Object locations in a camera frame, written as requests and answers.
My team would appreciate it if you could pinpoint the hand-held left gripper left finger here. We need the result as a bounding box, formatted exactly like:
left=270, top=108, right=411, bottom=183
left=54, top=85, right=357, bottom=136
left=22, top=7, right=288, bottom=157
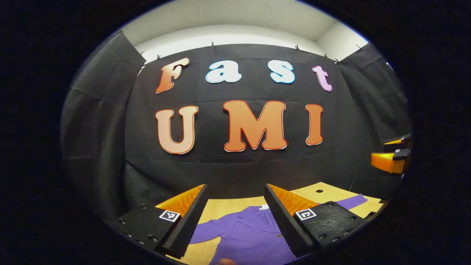
left=117, top=184, right=209, bottom=259

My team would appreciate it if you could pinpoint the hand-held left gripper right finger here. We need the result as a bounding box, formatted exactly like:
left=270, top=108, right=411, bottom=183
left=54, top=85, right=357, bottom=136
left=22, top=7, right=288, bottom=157
left=263, top=183, right=366, bottom=258

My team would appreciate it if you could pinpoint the purple ribbed jacket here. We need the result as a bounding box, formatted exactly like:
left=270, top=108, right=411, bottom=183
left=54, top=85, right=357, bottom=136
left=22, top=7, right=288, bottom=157
left=190, top=194, right=368, bottom=265

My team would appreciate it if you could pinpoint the row of small cloth clips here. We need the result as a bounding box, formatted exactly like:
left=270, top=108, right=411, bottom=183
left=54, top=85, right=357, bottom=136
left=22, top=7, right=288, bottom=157
left=118, top=29, right=365, bottom=65

